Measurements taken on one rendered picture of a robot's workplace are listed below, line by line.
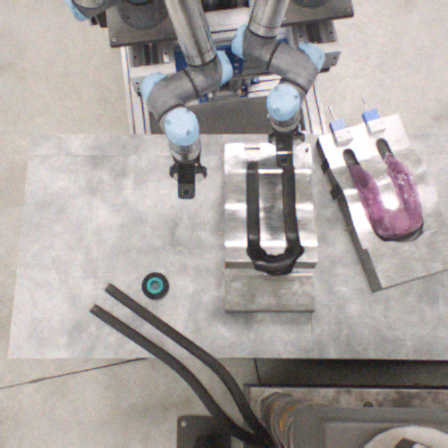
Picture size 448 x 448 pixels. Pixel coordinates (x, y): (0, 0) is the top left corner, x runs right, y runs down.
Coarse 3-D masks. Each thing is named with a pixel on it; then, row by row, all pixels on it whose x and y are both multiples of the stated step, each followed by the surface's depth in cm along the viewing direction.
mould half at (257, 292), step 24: (240, 144) 171; (264, 144) 171; (240, 168) 169; (264, 168) 169; (240, 192) 168; (264, 192) 168; (240, 216) 165; (264, 216) 165; (312, 216) 165; (240, 240) 159; (264, 240) 159; (312, 240) 159; (240, 264) 160; (312, 264) 160; (240, 288) 163; (264, 288) 163; (288, 288) 162; (312, 288) 162
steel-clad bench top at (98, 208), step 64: (64, 192) 177; (128, 192) 177; (320, 192) 176; (64, 256) 172; (128, 256) 172; (192, 256) 171; (320, 256) 171; (64, 320) 167; (128, 320) 166; (192, 320) 166; (256, 320) 166; (320, 320) 166; (384, 320) 166
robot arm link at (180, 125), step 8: (168, 112) 131; (176, 112) 129; (184, 112) 129; (160, 120) 133; (168, 120) 128; (176, 120) 128; (184, 120) 128; (192, 120) 128; (168, 128) 128; (176, 128) 128; (184, 128) 128; (192, 128) 128; (168, 136) 131; (176, 136) 128; (184, 136) 128; (192, 136) 130; (176, 144) 131; (184, 144) 131; (192, 144) 133; (176, 152) 137; (184, 152) 136; (192, 152) 138
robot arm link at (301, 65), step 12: (288, 48) 135; (300, 48) 134; (312, 48) 134; (276, 60) 135; (288, 60) 134; (300, 60) 134; (312, 60) 133; (324, 60) 137; (276, 72) 137; (288, 72) 134; (300, 72) 133; (312, 72) 134; (300, 84) 133
